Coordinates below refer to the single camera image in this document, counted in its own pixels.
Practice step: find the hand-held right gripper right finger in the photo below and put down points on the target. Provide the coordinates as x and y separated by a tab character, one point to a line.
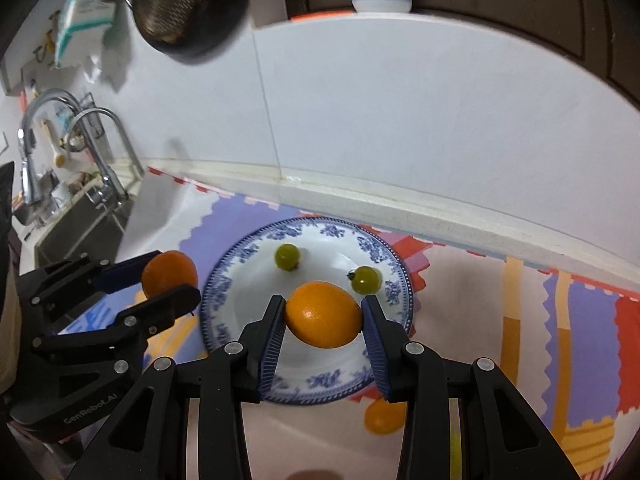
376	355

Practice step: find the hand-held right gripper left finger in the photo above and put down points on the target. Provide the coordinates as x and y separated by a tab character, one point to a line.
270	345

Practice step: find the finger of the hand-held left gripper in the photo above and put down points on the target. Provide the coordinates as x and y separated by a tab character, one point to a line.
125	275
165	305

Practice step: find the orange tangerine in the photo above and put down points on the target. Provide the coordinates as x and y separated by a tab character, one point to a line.
170	270
322	315
382	417

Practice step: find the blue patterned white plate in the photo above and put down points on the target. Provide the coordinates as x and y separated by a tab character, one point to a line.
250	285

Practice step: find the stainless steel sink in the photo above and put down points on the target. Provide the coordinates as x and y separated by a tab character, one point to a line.
75	230

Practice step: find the green cherry tomato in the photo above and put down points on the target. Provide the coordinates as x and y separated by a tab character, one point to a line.
366	281
286	257

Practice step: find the thin curved chrome faucet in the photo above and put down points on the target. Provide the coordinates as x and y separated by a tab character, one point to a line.
105	172

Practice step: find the colourful patterned tablecloth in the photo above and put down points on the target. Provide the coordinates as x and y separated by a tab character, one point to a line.
500	310

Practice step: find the black frying pan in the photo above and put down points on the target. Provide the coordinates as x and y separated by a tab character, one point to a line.
222	35

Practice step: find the golden perforated strainer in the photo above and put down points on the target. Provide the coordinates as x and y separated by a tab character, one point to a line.
170	15

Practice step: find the green white tissue pack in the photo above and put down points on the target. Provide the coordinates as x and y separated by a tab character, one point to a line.
80	15

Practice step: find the orange flat lid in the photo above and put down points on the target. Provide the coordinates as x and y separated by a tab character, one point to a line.
320	16

